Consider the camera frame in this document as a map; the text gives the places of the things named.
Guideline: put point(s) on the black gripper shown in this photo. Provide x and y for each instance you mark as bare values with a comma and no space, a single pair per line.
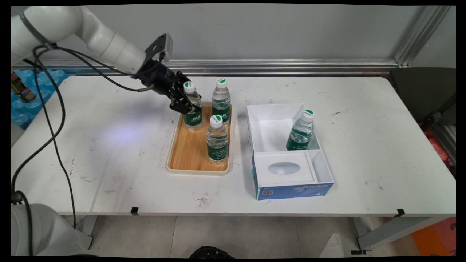
156,78

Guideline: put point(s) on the clear water bottle green label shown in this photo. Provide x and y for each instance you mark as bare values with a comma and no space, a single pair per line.
217,143
300,133
193,118
221,103

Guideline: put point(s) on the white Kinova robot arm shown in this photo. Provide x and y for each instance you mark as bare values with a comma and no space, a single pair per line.
109,43

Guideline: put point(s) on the wooden tray with cream rim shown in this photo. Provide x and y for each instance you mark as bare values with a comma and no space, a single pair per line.
189,153

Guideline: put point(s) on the black tape marker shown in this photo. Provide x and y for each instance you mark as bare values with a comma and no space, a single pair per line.
400,212
134,211

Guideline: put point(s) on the white and blue cardboard box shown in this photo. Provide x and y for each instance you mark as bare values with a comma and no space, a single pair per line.
284,169

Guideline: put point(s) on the blue wrapped water bottle pack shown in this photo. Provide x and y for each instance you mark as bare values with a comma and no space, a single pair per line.
43,83

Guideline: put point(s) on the dark printed drink can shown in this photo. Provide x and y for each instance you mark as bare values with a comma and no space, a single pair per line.
22,89

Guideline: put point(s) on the black mobile equipment base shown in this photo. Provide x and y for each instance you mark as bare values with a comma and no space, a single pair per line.
211,253

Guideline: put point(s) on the grey metal table leg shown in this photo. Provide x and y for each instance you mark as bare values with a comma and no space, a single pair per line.
393,231

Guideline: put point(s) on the red mesh item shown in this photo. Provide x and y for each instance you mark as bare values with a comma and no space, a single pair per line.
437,145

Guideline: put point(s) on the orange box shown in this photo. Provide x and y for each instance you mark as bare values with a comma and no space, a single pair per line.
435,238

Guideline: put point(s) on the wrist camera with black bracket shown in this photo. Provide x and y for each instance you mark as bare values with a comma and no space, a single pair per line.
162,47

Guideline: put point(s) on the horizontal aluminium frame rail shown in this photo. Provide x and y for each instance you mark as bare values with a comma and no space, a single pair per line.
255,67

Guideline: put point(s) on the slanted aluminium frame post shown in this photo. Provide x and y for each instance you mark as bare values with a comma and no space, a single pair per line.
422,34

